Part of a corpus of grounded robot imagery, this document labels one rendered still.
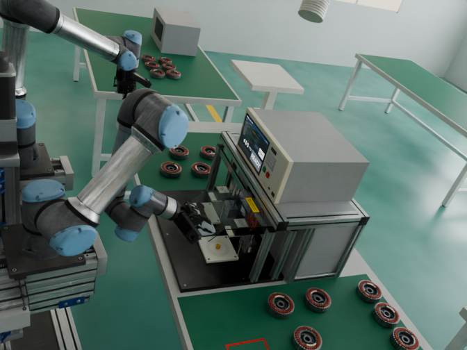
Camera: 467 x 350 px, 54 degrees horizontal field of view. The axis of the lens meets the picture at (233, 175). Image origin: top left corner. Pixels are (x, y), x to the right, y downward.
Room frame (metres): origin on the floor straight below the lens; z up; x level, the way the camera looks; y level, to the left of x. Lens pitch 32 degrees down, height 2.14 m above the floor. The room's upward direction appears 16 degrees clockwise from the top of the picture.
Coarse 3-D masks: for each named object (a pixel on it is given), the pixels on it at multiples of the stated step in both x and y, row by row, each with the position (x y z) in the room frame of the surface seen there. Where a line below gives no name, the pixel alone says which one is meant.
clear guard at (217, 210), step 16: (208, 192) 1.52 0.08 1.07; (224, 192) 1.56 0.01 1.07; (240, 192) 1.59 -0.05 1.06; (208, 208) 1.44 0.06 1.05; (224, 208) 1.45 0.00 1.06; (240, 208) 1.48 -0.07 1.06; (224, 224) 1.35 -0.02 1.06; (240, 224) 1.38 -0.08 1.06; (256, 224) 1.41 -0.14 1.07; (208, 240) 1.30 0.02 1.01
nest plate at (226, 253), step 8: (200, 240) 1.55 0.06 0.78; (216, 240) 1.58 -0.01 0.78; (224, 240) 1.60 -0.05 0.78; (200, 248) 1.51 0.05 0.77; (208, 248) 1.52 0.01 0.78; (224, 248) 1.55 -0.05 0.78; (232, 248) 1.56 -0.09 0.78; (208, 256) 1.47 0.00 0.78; (216, 256) 1.48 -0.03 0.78; (224, 256) 1.49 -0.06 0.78; (232, 256) 1.51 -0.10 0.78
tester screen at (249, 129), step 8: (248, 120) 1.85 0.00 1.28; (248, 128) 1.83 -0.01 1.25; (256, 128) 1.77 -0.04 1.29; (240, 136) 1.87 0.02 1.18; (248, 136) 1.81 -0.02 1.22; (256, 136) 1.75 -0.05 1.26; (240, 144) 1.85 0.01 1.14; (264, 144) 1.68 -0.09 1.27; (256, 152) 1.72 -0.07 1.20; (264, 152) 1.67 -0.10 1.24
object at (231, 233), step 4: (248, 228) 1.56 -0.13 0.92; (228, 232) 1.54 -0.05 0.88; (232, 232) 1.55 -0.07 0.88; (236, 232) 1.53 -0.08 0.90; (240, 232) 1.54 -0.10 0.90; (244, 232) 1.55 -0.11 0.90; (248, 232) 1.56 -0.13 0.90; (252, 232) 1.57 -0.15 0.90; (256, 232) 1.58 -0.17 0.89; (260, 232) 1.59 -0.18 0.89; (264, 232) 1.60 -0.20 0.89; (232, 236) 1.53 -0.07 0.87; (236, 236) 1.54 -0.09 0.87; (252, 236) 1.58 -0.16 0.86; (252, 240) 1.58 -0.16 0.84
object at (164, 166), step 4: (164, 164) 2.06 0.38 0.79; (168, 164) 2.08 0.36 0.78; (172, 164) 2.09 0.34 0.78; (176, 164) 2.09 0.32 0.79; (164, 168) 2.02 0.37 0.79; (168, 168) 2.05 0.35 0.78; (172, 168) 2.06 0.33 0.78; (176, 168) 2.07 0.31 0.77; (180, 168) 2.07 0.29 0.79; (164, 172) 2.00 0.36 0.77; (168, 172) 2.00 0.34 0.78; (172, 172) 2.01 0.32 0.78; (176, 172) 2.02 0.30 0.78; (180, 172) 2.04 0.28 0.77; (168, 176) 2.00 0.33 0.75; (172, 176) 2.00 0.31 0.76; (176, 176) 2.02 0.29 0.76
